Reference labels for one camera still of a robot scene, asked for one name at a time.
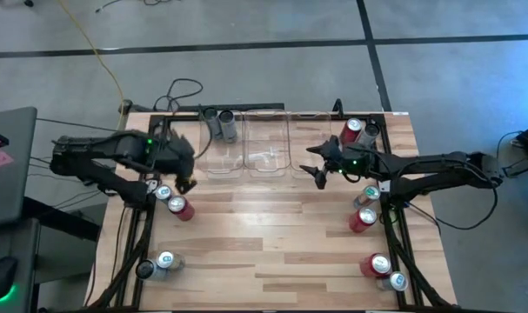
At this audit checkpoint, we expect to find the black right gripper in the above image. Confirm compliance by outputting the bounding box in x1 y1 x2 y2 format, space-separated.
298 135 371 190

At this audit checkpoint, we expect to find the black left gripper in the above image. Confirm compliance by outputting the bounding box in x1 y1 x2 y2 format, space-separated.
157 132 199 195

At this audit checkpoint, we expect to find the blue silver energy can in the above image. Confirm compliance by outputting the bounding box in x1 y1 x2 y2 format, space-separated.
153 184 174 202
156 250 186 273
378 270 410 293
352 184 382 210

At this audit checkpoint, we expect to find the clear plastic bin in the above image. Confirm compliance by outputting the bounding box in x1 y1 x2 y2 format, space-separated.
197 108 246 180
287 110 334 179
243 108 290 178

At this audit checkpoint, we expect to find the red cola can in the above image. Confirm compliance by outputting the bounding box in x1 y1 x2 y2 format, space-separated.
338 117 364 147
348 207 378 235
358 253 393 279
167 195 197 223

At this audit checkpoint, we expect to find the dark grey desk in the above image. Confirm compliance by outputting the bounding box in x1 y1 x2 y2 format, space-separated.
0 195 103 313

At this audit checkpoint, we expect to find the black computer mouse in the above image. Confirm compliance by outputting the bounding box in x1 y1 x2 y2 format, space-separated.
0 255 20 302

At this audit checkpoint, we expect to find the black metal table frame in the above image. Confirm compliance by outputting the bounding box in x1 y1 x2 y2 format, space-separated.
83 110 458 313

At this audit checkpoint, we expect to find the black looped cable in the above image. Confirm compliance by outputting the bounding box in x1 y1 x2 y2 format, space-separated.
152 77 204 113

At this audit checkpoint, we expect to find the yellow cable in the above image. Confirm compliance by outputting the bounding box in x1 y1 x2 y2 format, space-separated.
57 0 126 131

